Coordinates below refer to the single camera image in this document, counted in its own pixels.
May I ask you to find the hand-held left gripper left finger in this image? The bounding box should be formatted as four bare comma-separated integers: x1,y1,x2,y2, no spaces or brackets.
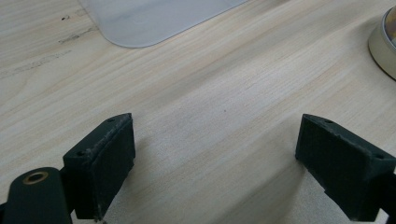
62,112,136,222

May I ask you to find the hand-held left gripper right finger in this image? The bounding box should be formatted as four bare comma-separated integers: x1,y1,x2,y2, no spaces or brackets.
294,113,396,222

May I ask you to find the round cream tin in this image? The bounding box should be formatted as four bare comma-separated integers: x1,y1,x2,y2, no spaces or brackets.
367,6,396,81

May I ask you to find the translucent white plastic mat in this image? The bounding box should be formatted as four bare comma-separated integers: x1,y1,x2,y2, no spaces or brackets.
78,0,250,49

